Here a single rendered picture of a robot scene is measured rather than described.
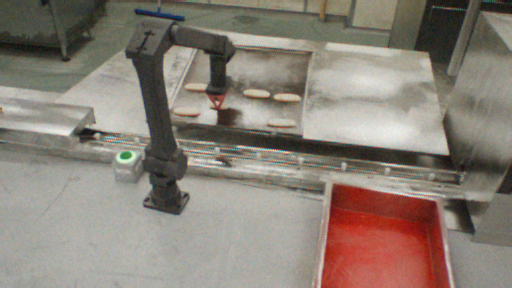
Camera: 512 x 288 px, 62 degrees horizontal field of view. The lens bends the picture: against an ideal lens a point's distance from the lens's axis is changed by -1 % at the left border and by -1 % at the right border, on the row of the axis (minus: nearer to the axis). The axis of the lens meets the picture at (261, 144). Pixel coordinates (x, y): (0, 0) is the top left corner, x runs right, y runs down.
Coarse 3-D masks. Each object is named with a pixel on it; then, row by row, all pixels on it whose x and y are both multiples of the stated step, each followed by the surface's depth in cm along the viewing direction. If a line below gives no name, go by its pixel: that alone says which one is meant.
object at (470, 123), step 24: (480, 24) 132; (504, 24) 125; (480, 48) 130; (504, 48) 113; (480, 72) 128; (504, 72) 112; (456, 96) 146; (480, 96) 126; (504, 96) 110; (456, 120) 144; (480, 120) 124; (504, 120) 109; (456, 144) 141; (480, 144) 122; (504, 144) 107; (456, 168) 138; (480, 168) 120; (504, 168) 106; (480, 192) 118; (504, 192) 118; (480, 216) 116; (504, 216) 113; (480, 240) 120; (504, 240) 118
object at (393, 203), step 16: (336, 192) 125; (352, 192) 124; (368, 192) 122; (384, 192) 121; (400, 192) 121; (416, 192) 121; (320, 208) 120; (352, 208) 127; (368, 208) 126; (384, 208) 125; (400, 208) 123; (416, 208) 122; (432, 208) 121; (320, 224) 110; (432, 224) 118; (320, 240) 106; (432, 240) 115; (448, 240) 107; (320, 256) 102; (432, 256) 113; (448, 256) 103; (320, 272) 98; (448, 272) 100
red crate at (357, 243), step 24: (336, 216) 126; (360, 216) 127; (384, 216) 127; (336, 240) 119; (360, 240) 119; (384, 240) 120; (408, 240) 120; (336, 264) 112; (360, 264) 113; (384, 264) 113; (408, 264) 113; (432, 264) 113
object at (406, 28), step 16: (400, 0) 349; (416, 0) 291; (432, 0) 262; (448, 0) 261; (464, 0) 259; (496, 0) 260; (400, 16) 342; (416, 16) 286; (432, 16) 267; (448, 16) 266; (464, 16) 265; (400, 32) 334; (416, 32) 281; (432, 32) 273; (448, 32) 272; (400, 48) 327; (416, 48) 281; (432, 48) 279; (448, 48) 278; (448, 64) 284
